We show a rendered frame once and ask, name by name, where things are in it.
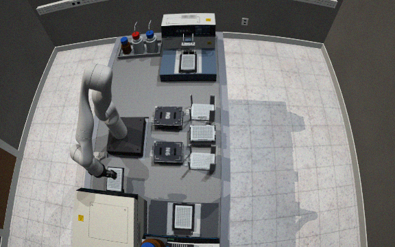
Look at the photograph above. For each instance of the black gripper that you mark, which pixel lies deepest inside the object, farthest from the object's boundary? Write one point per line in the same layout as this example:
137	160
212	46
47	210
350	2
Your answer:
108	174

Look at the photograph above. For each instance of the white plastic bottle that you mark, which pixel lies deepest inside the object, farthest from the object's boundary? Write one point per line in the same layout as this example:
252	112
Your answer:
139	46

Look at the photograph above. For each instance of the red bottle cap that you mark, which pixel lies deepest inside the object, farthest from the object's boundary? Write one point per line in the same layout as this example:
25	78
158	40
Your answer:
135	36

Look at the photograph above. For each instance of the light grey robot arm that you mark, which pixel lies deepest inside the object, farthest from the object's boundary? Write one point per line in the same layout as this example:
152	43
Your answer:
97	77

